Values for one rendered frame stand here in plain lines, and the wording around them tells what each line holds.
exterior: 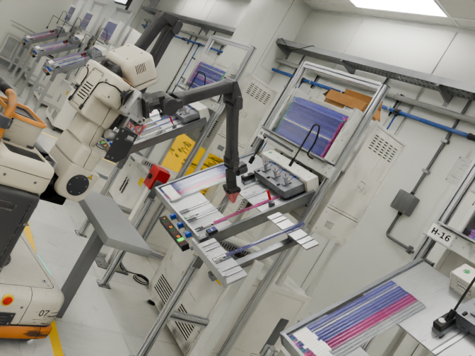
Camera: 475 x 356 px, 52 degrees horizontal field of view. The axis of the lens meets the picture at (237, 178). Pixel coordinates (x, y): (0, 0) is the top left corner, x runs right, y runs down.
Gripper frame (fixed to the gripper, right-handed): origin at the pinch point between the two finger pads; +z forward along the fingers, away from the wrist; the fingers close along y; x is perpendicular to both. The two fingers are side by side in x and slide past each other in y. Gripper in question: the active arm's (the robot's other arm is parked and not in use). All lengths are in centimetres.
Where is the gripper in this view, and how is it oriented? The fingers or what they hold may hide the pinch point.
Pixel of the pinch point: (232, 200)
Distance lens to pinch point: 270.3
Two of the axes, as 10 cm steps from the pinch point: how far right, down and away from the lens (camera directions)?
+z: 0.6, 9.0, 4.4
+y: -4.7, -3.6, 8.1
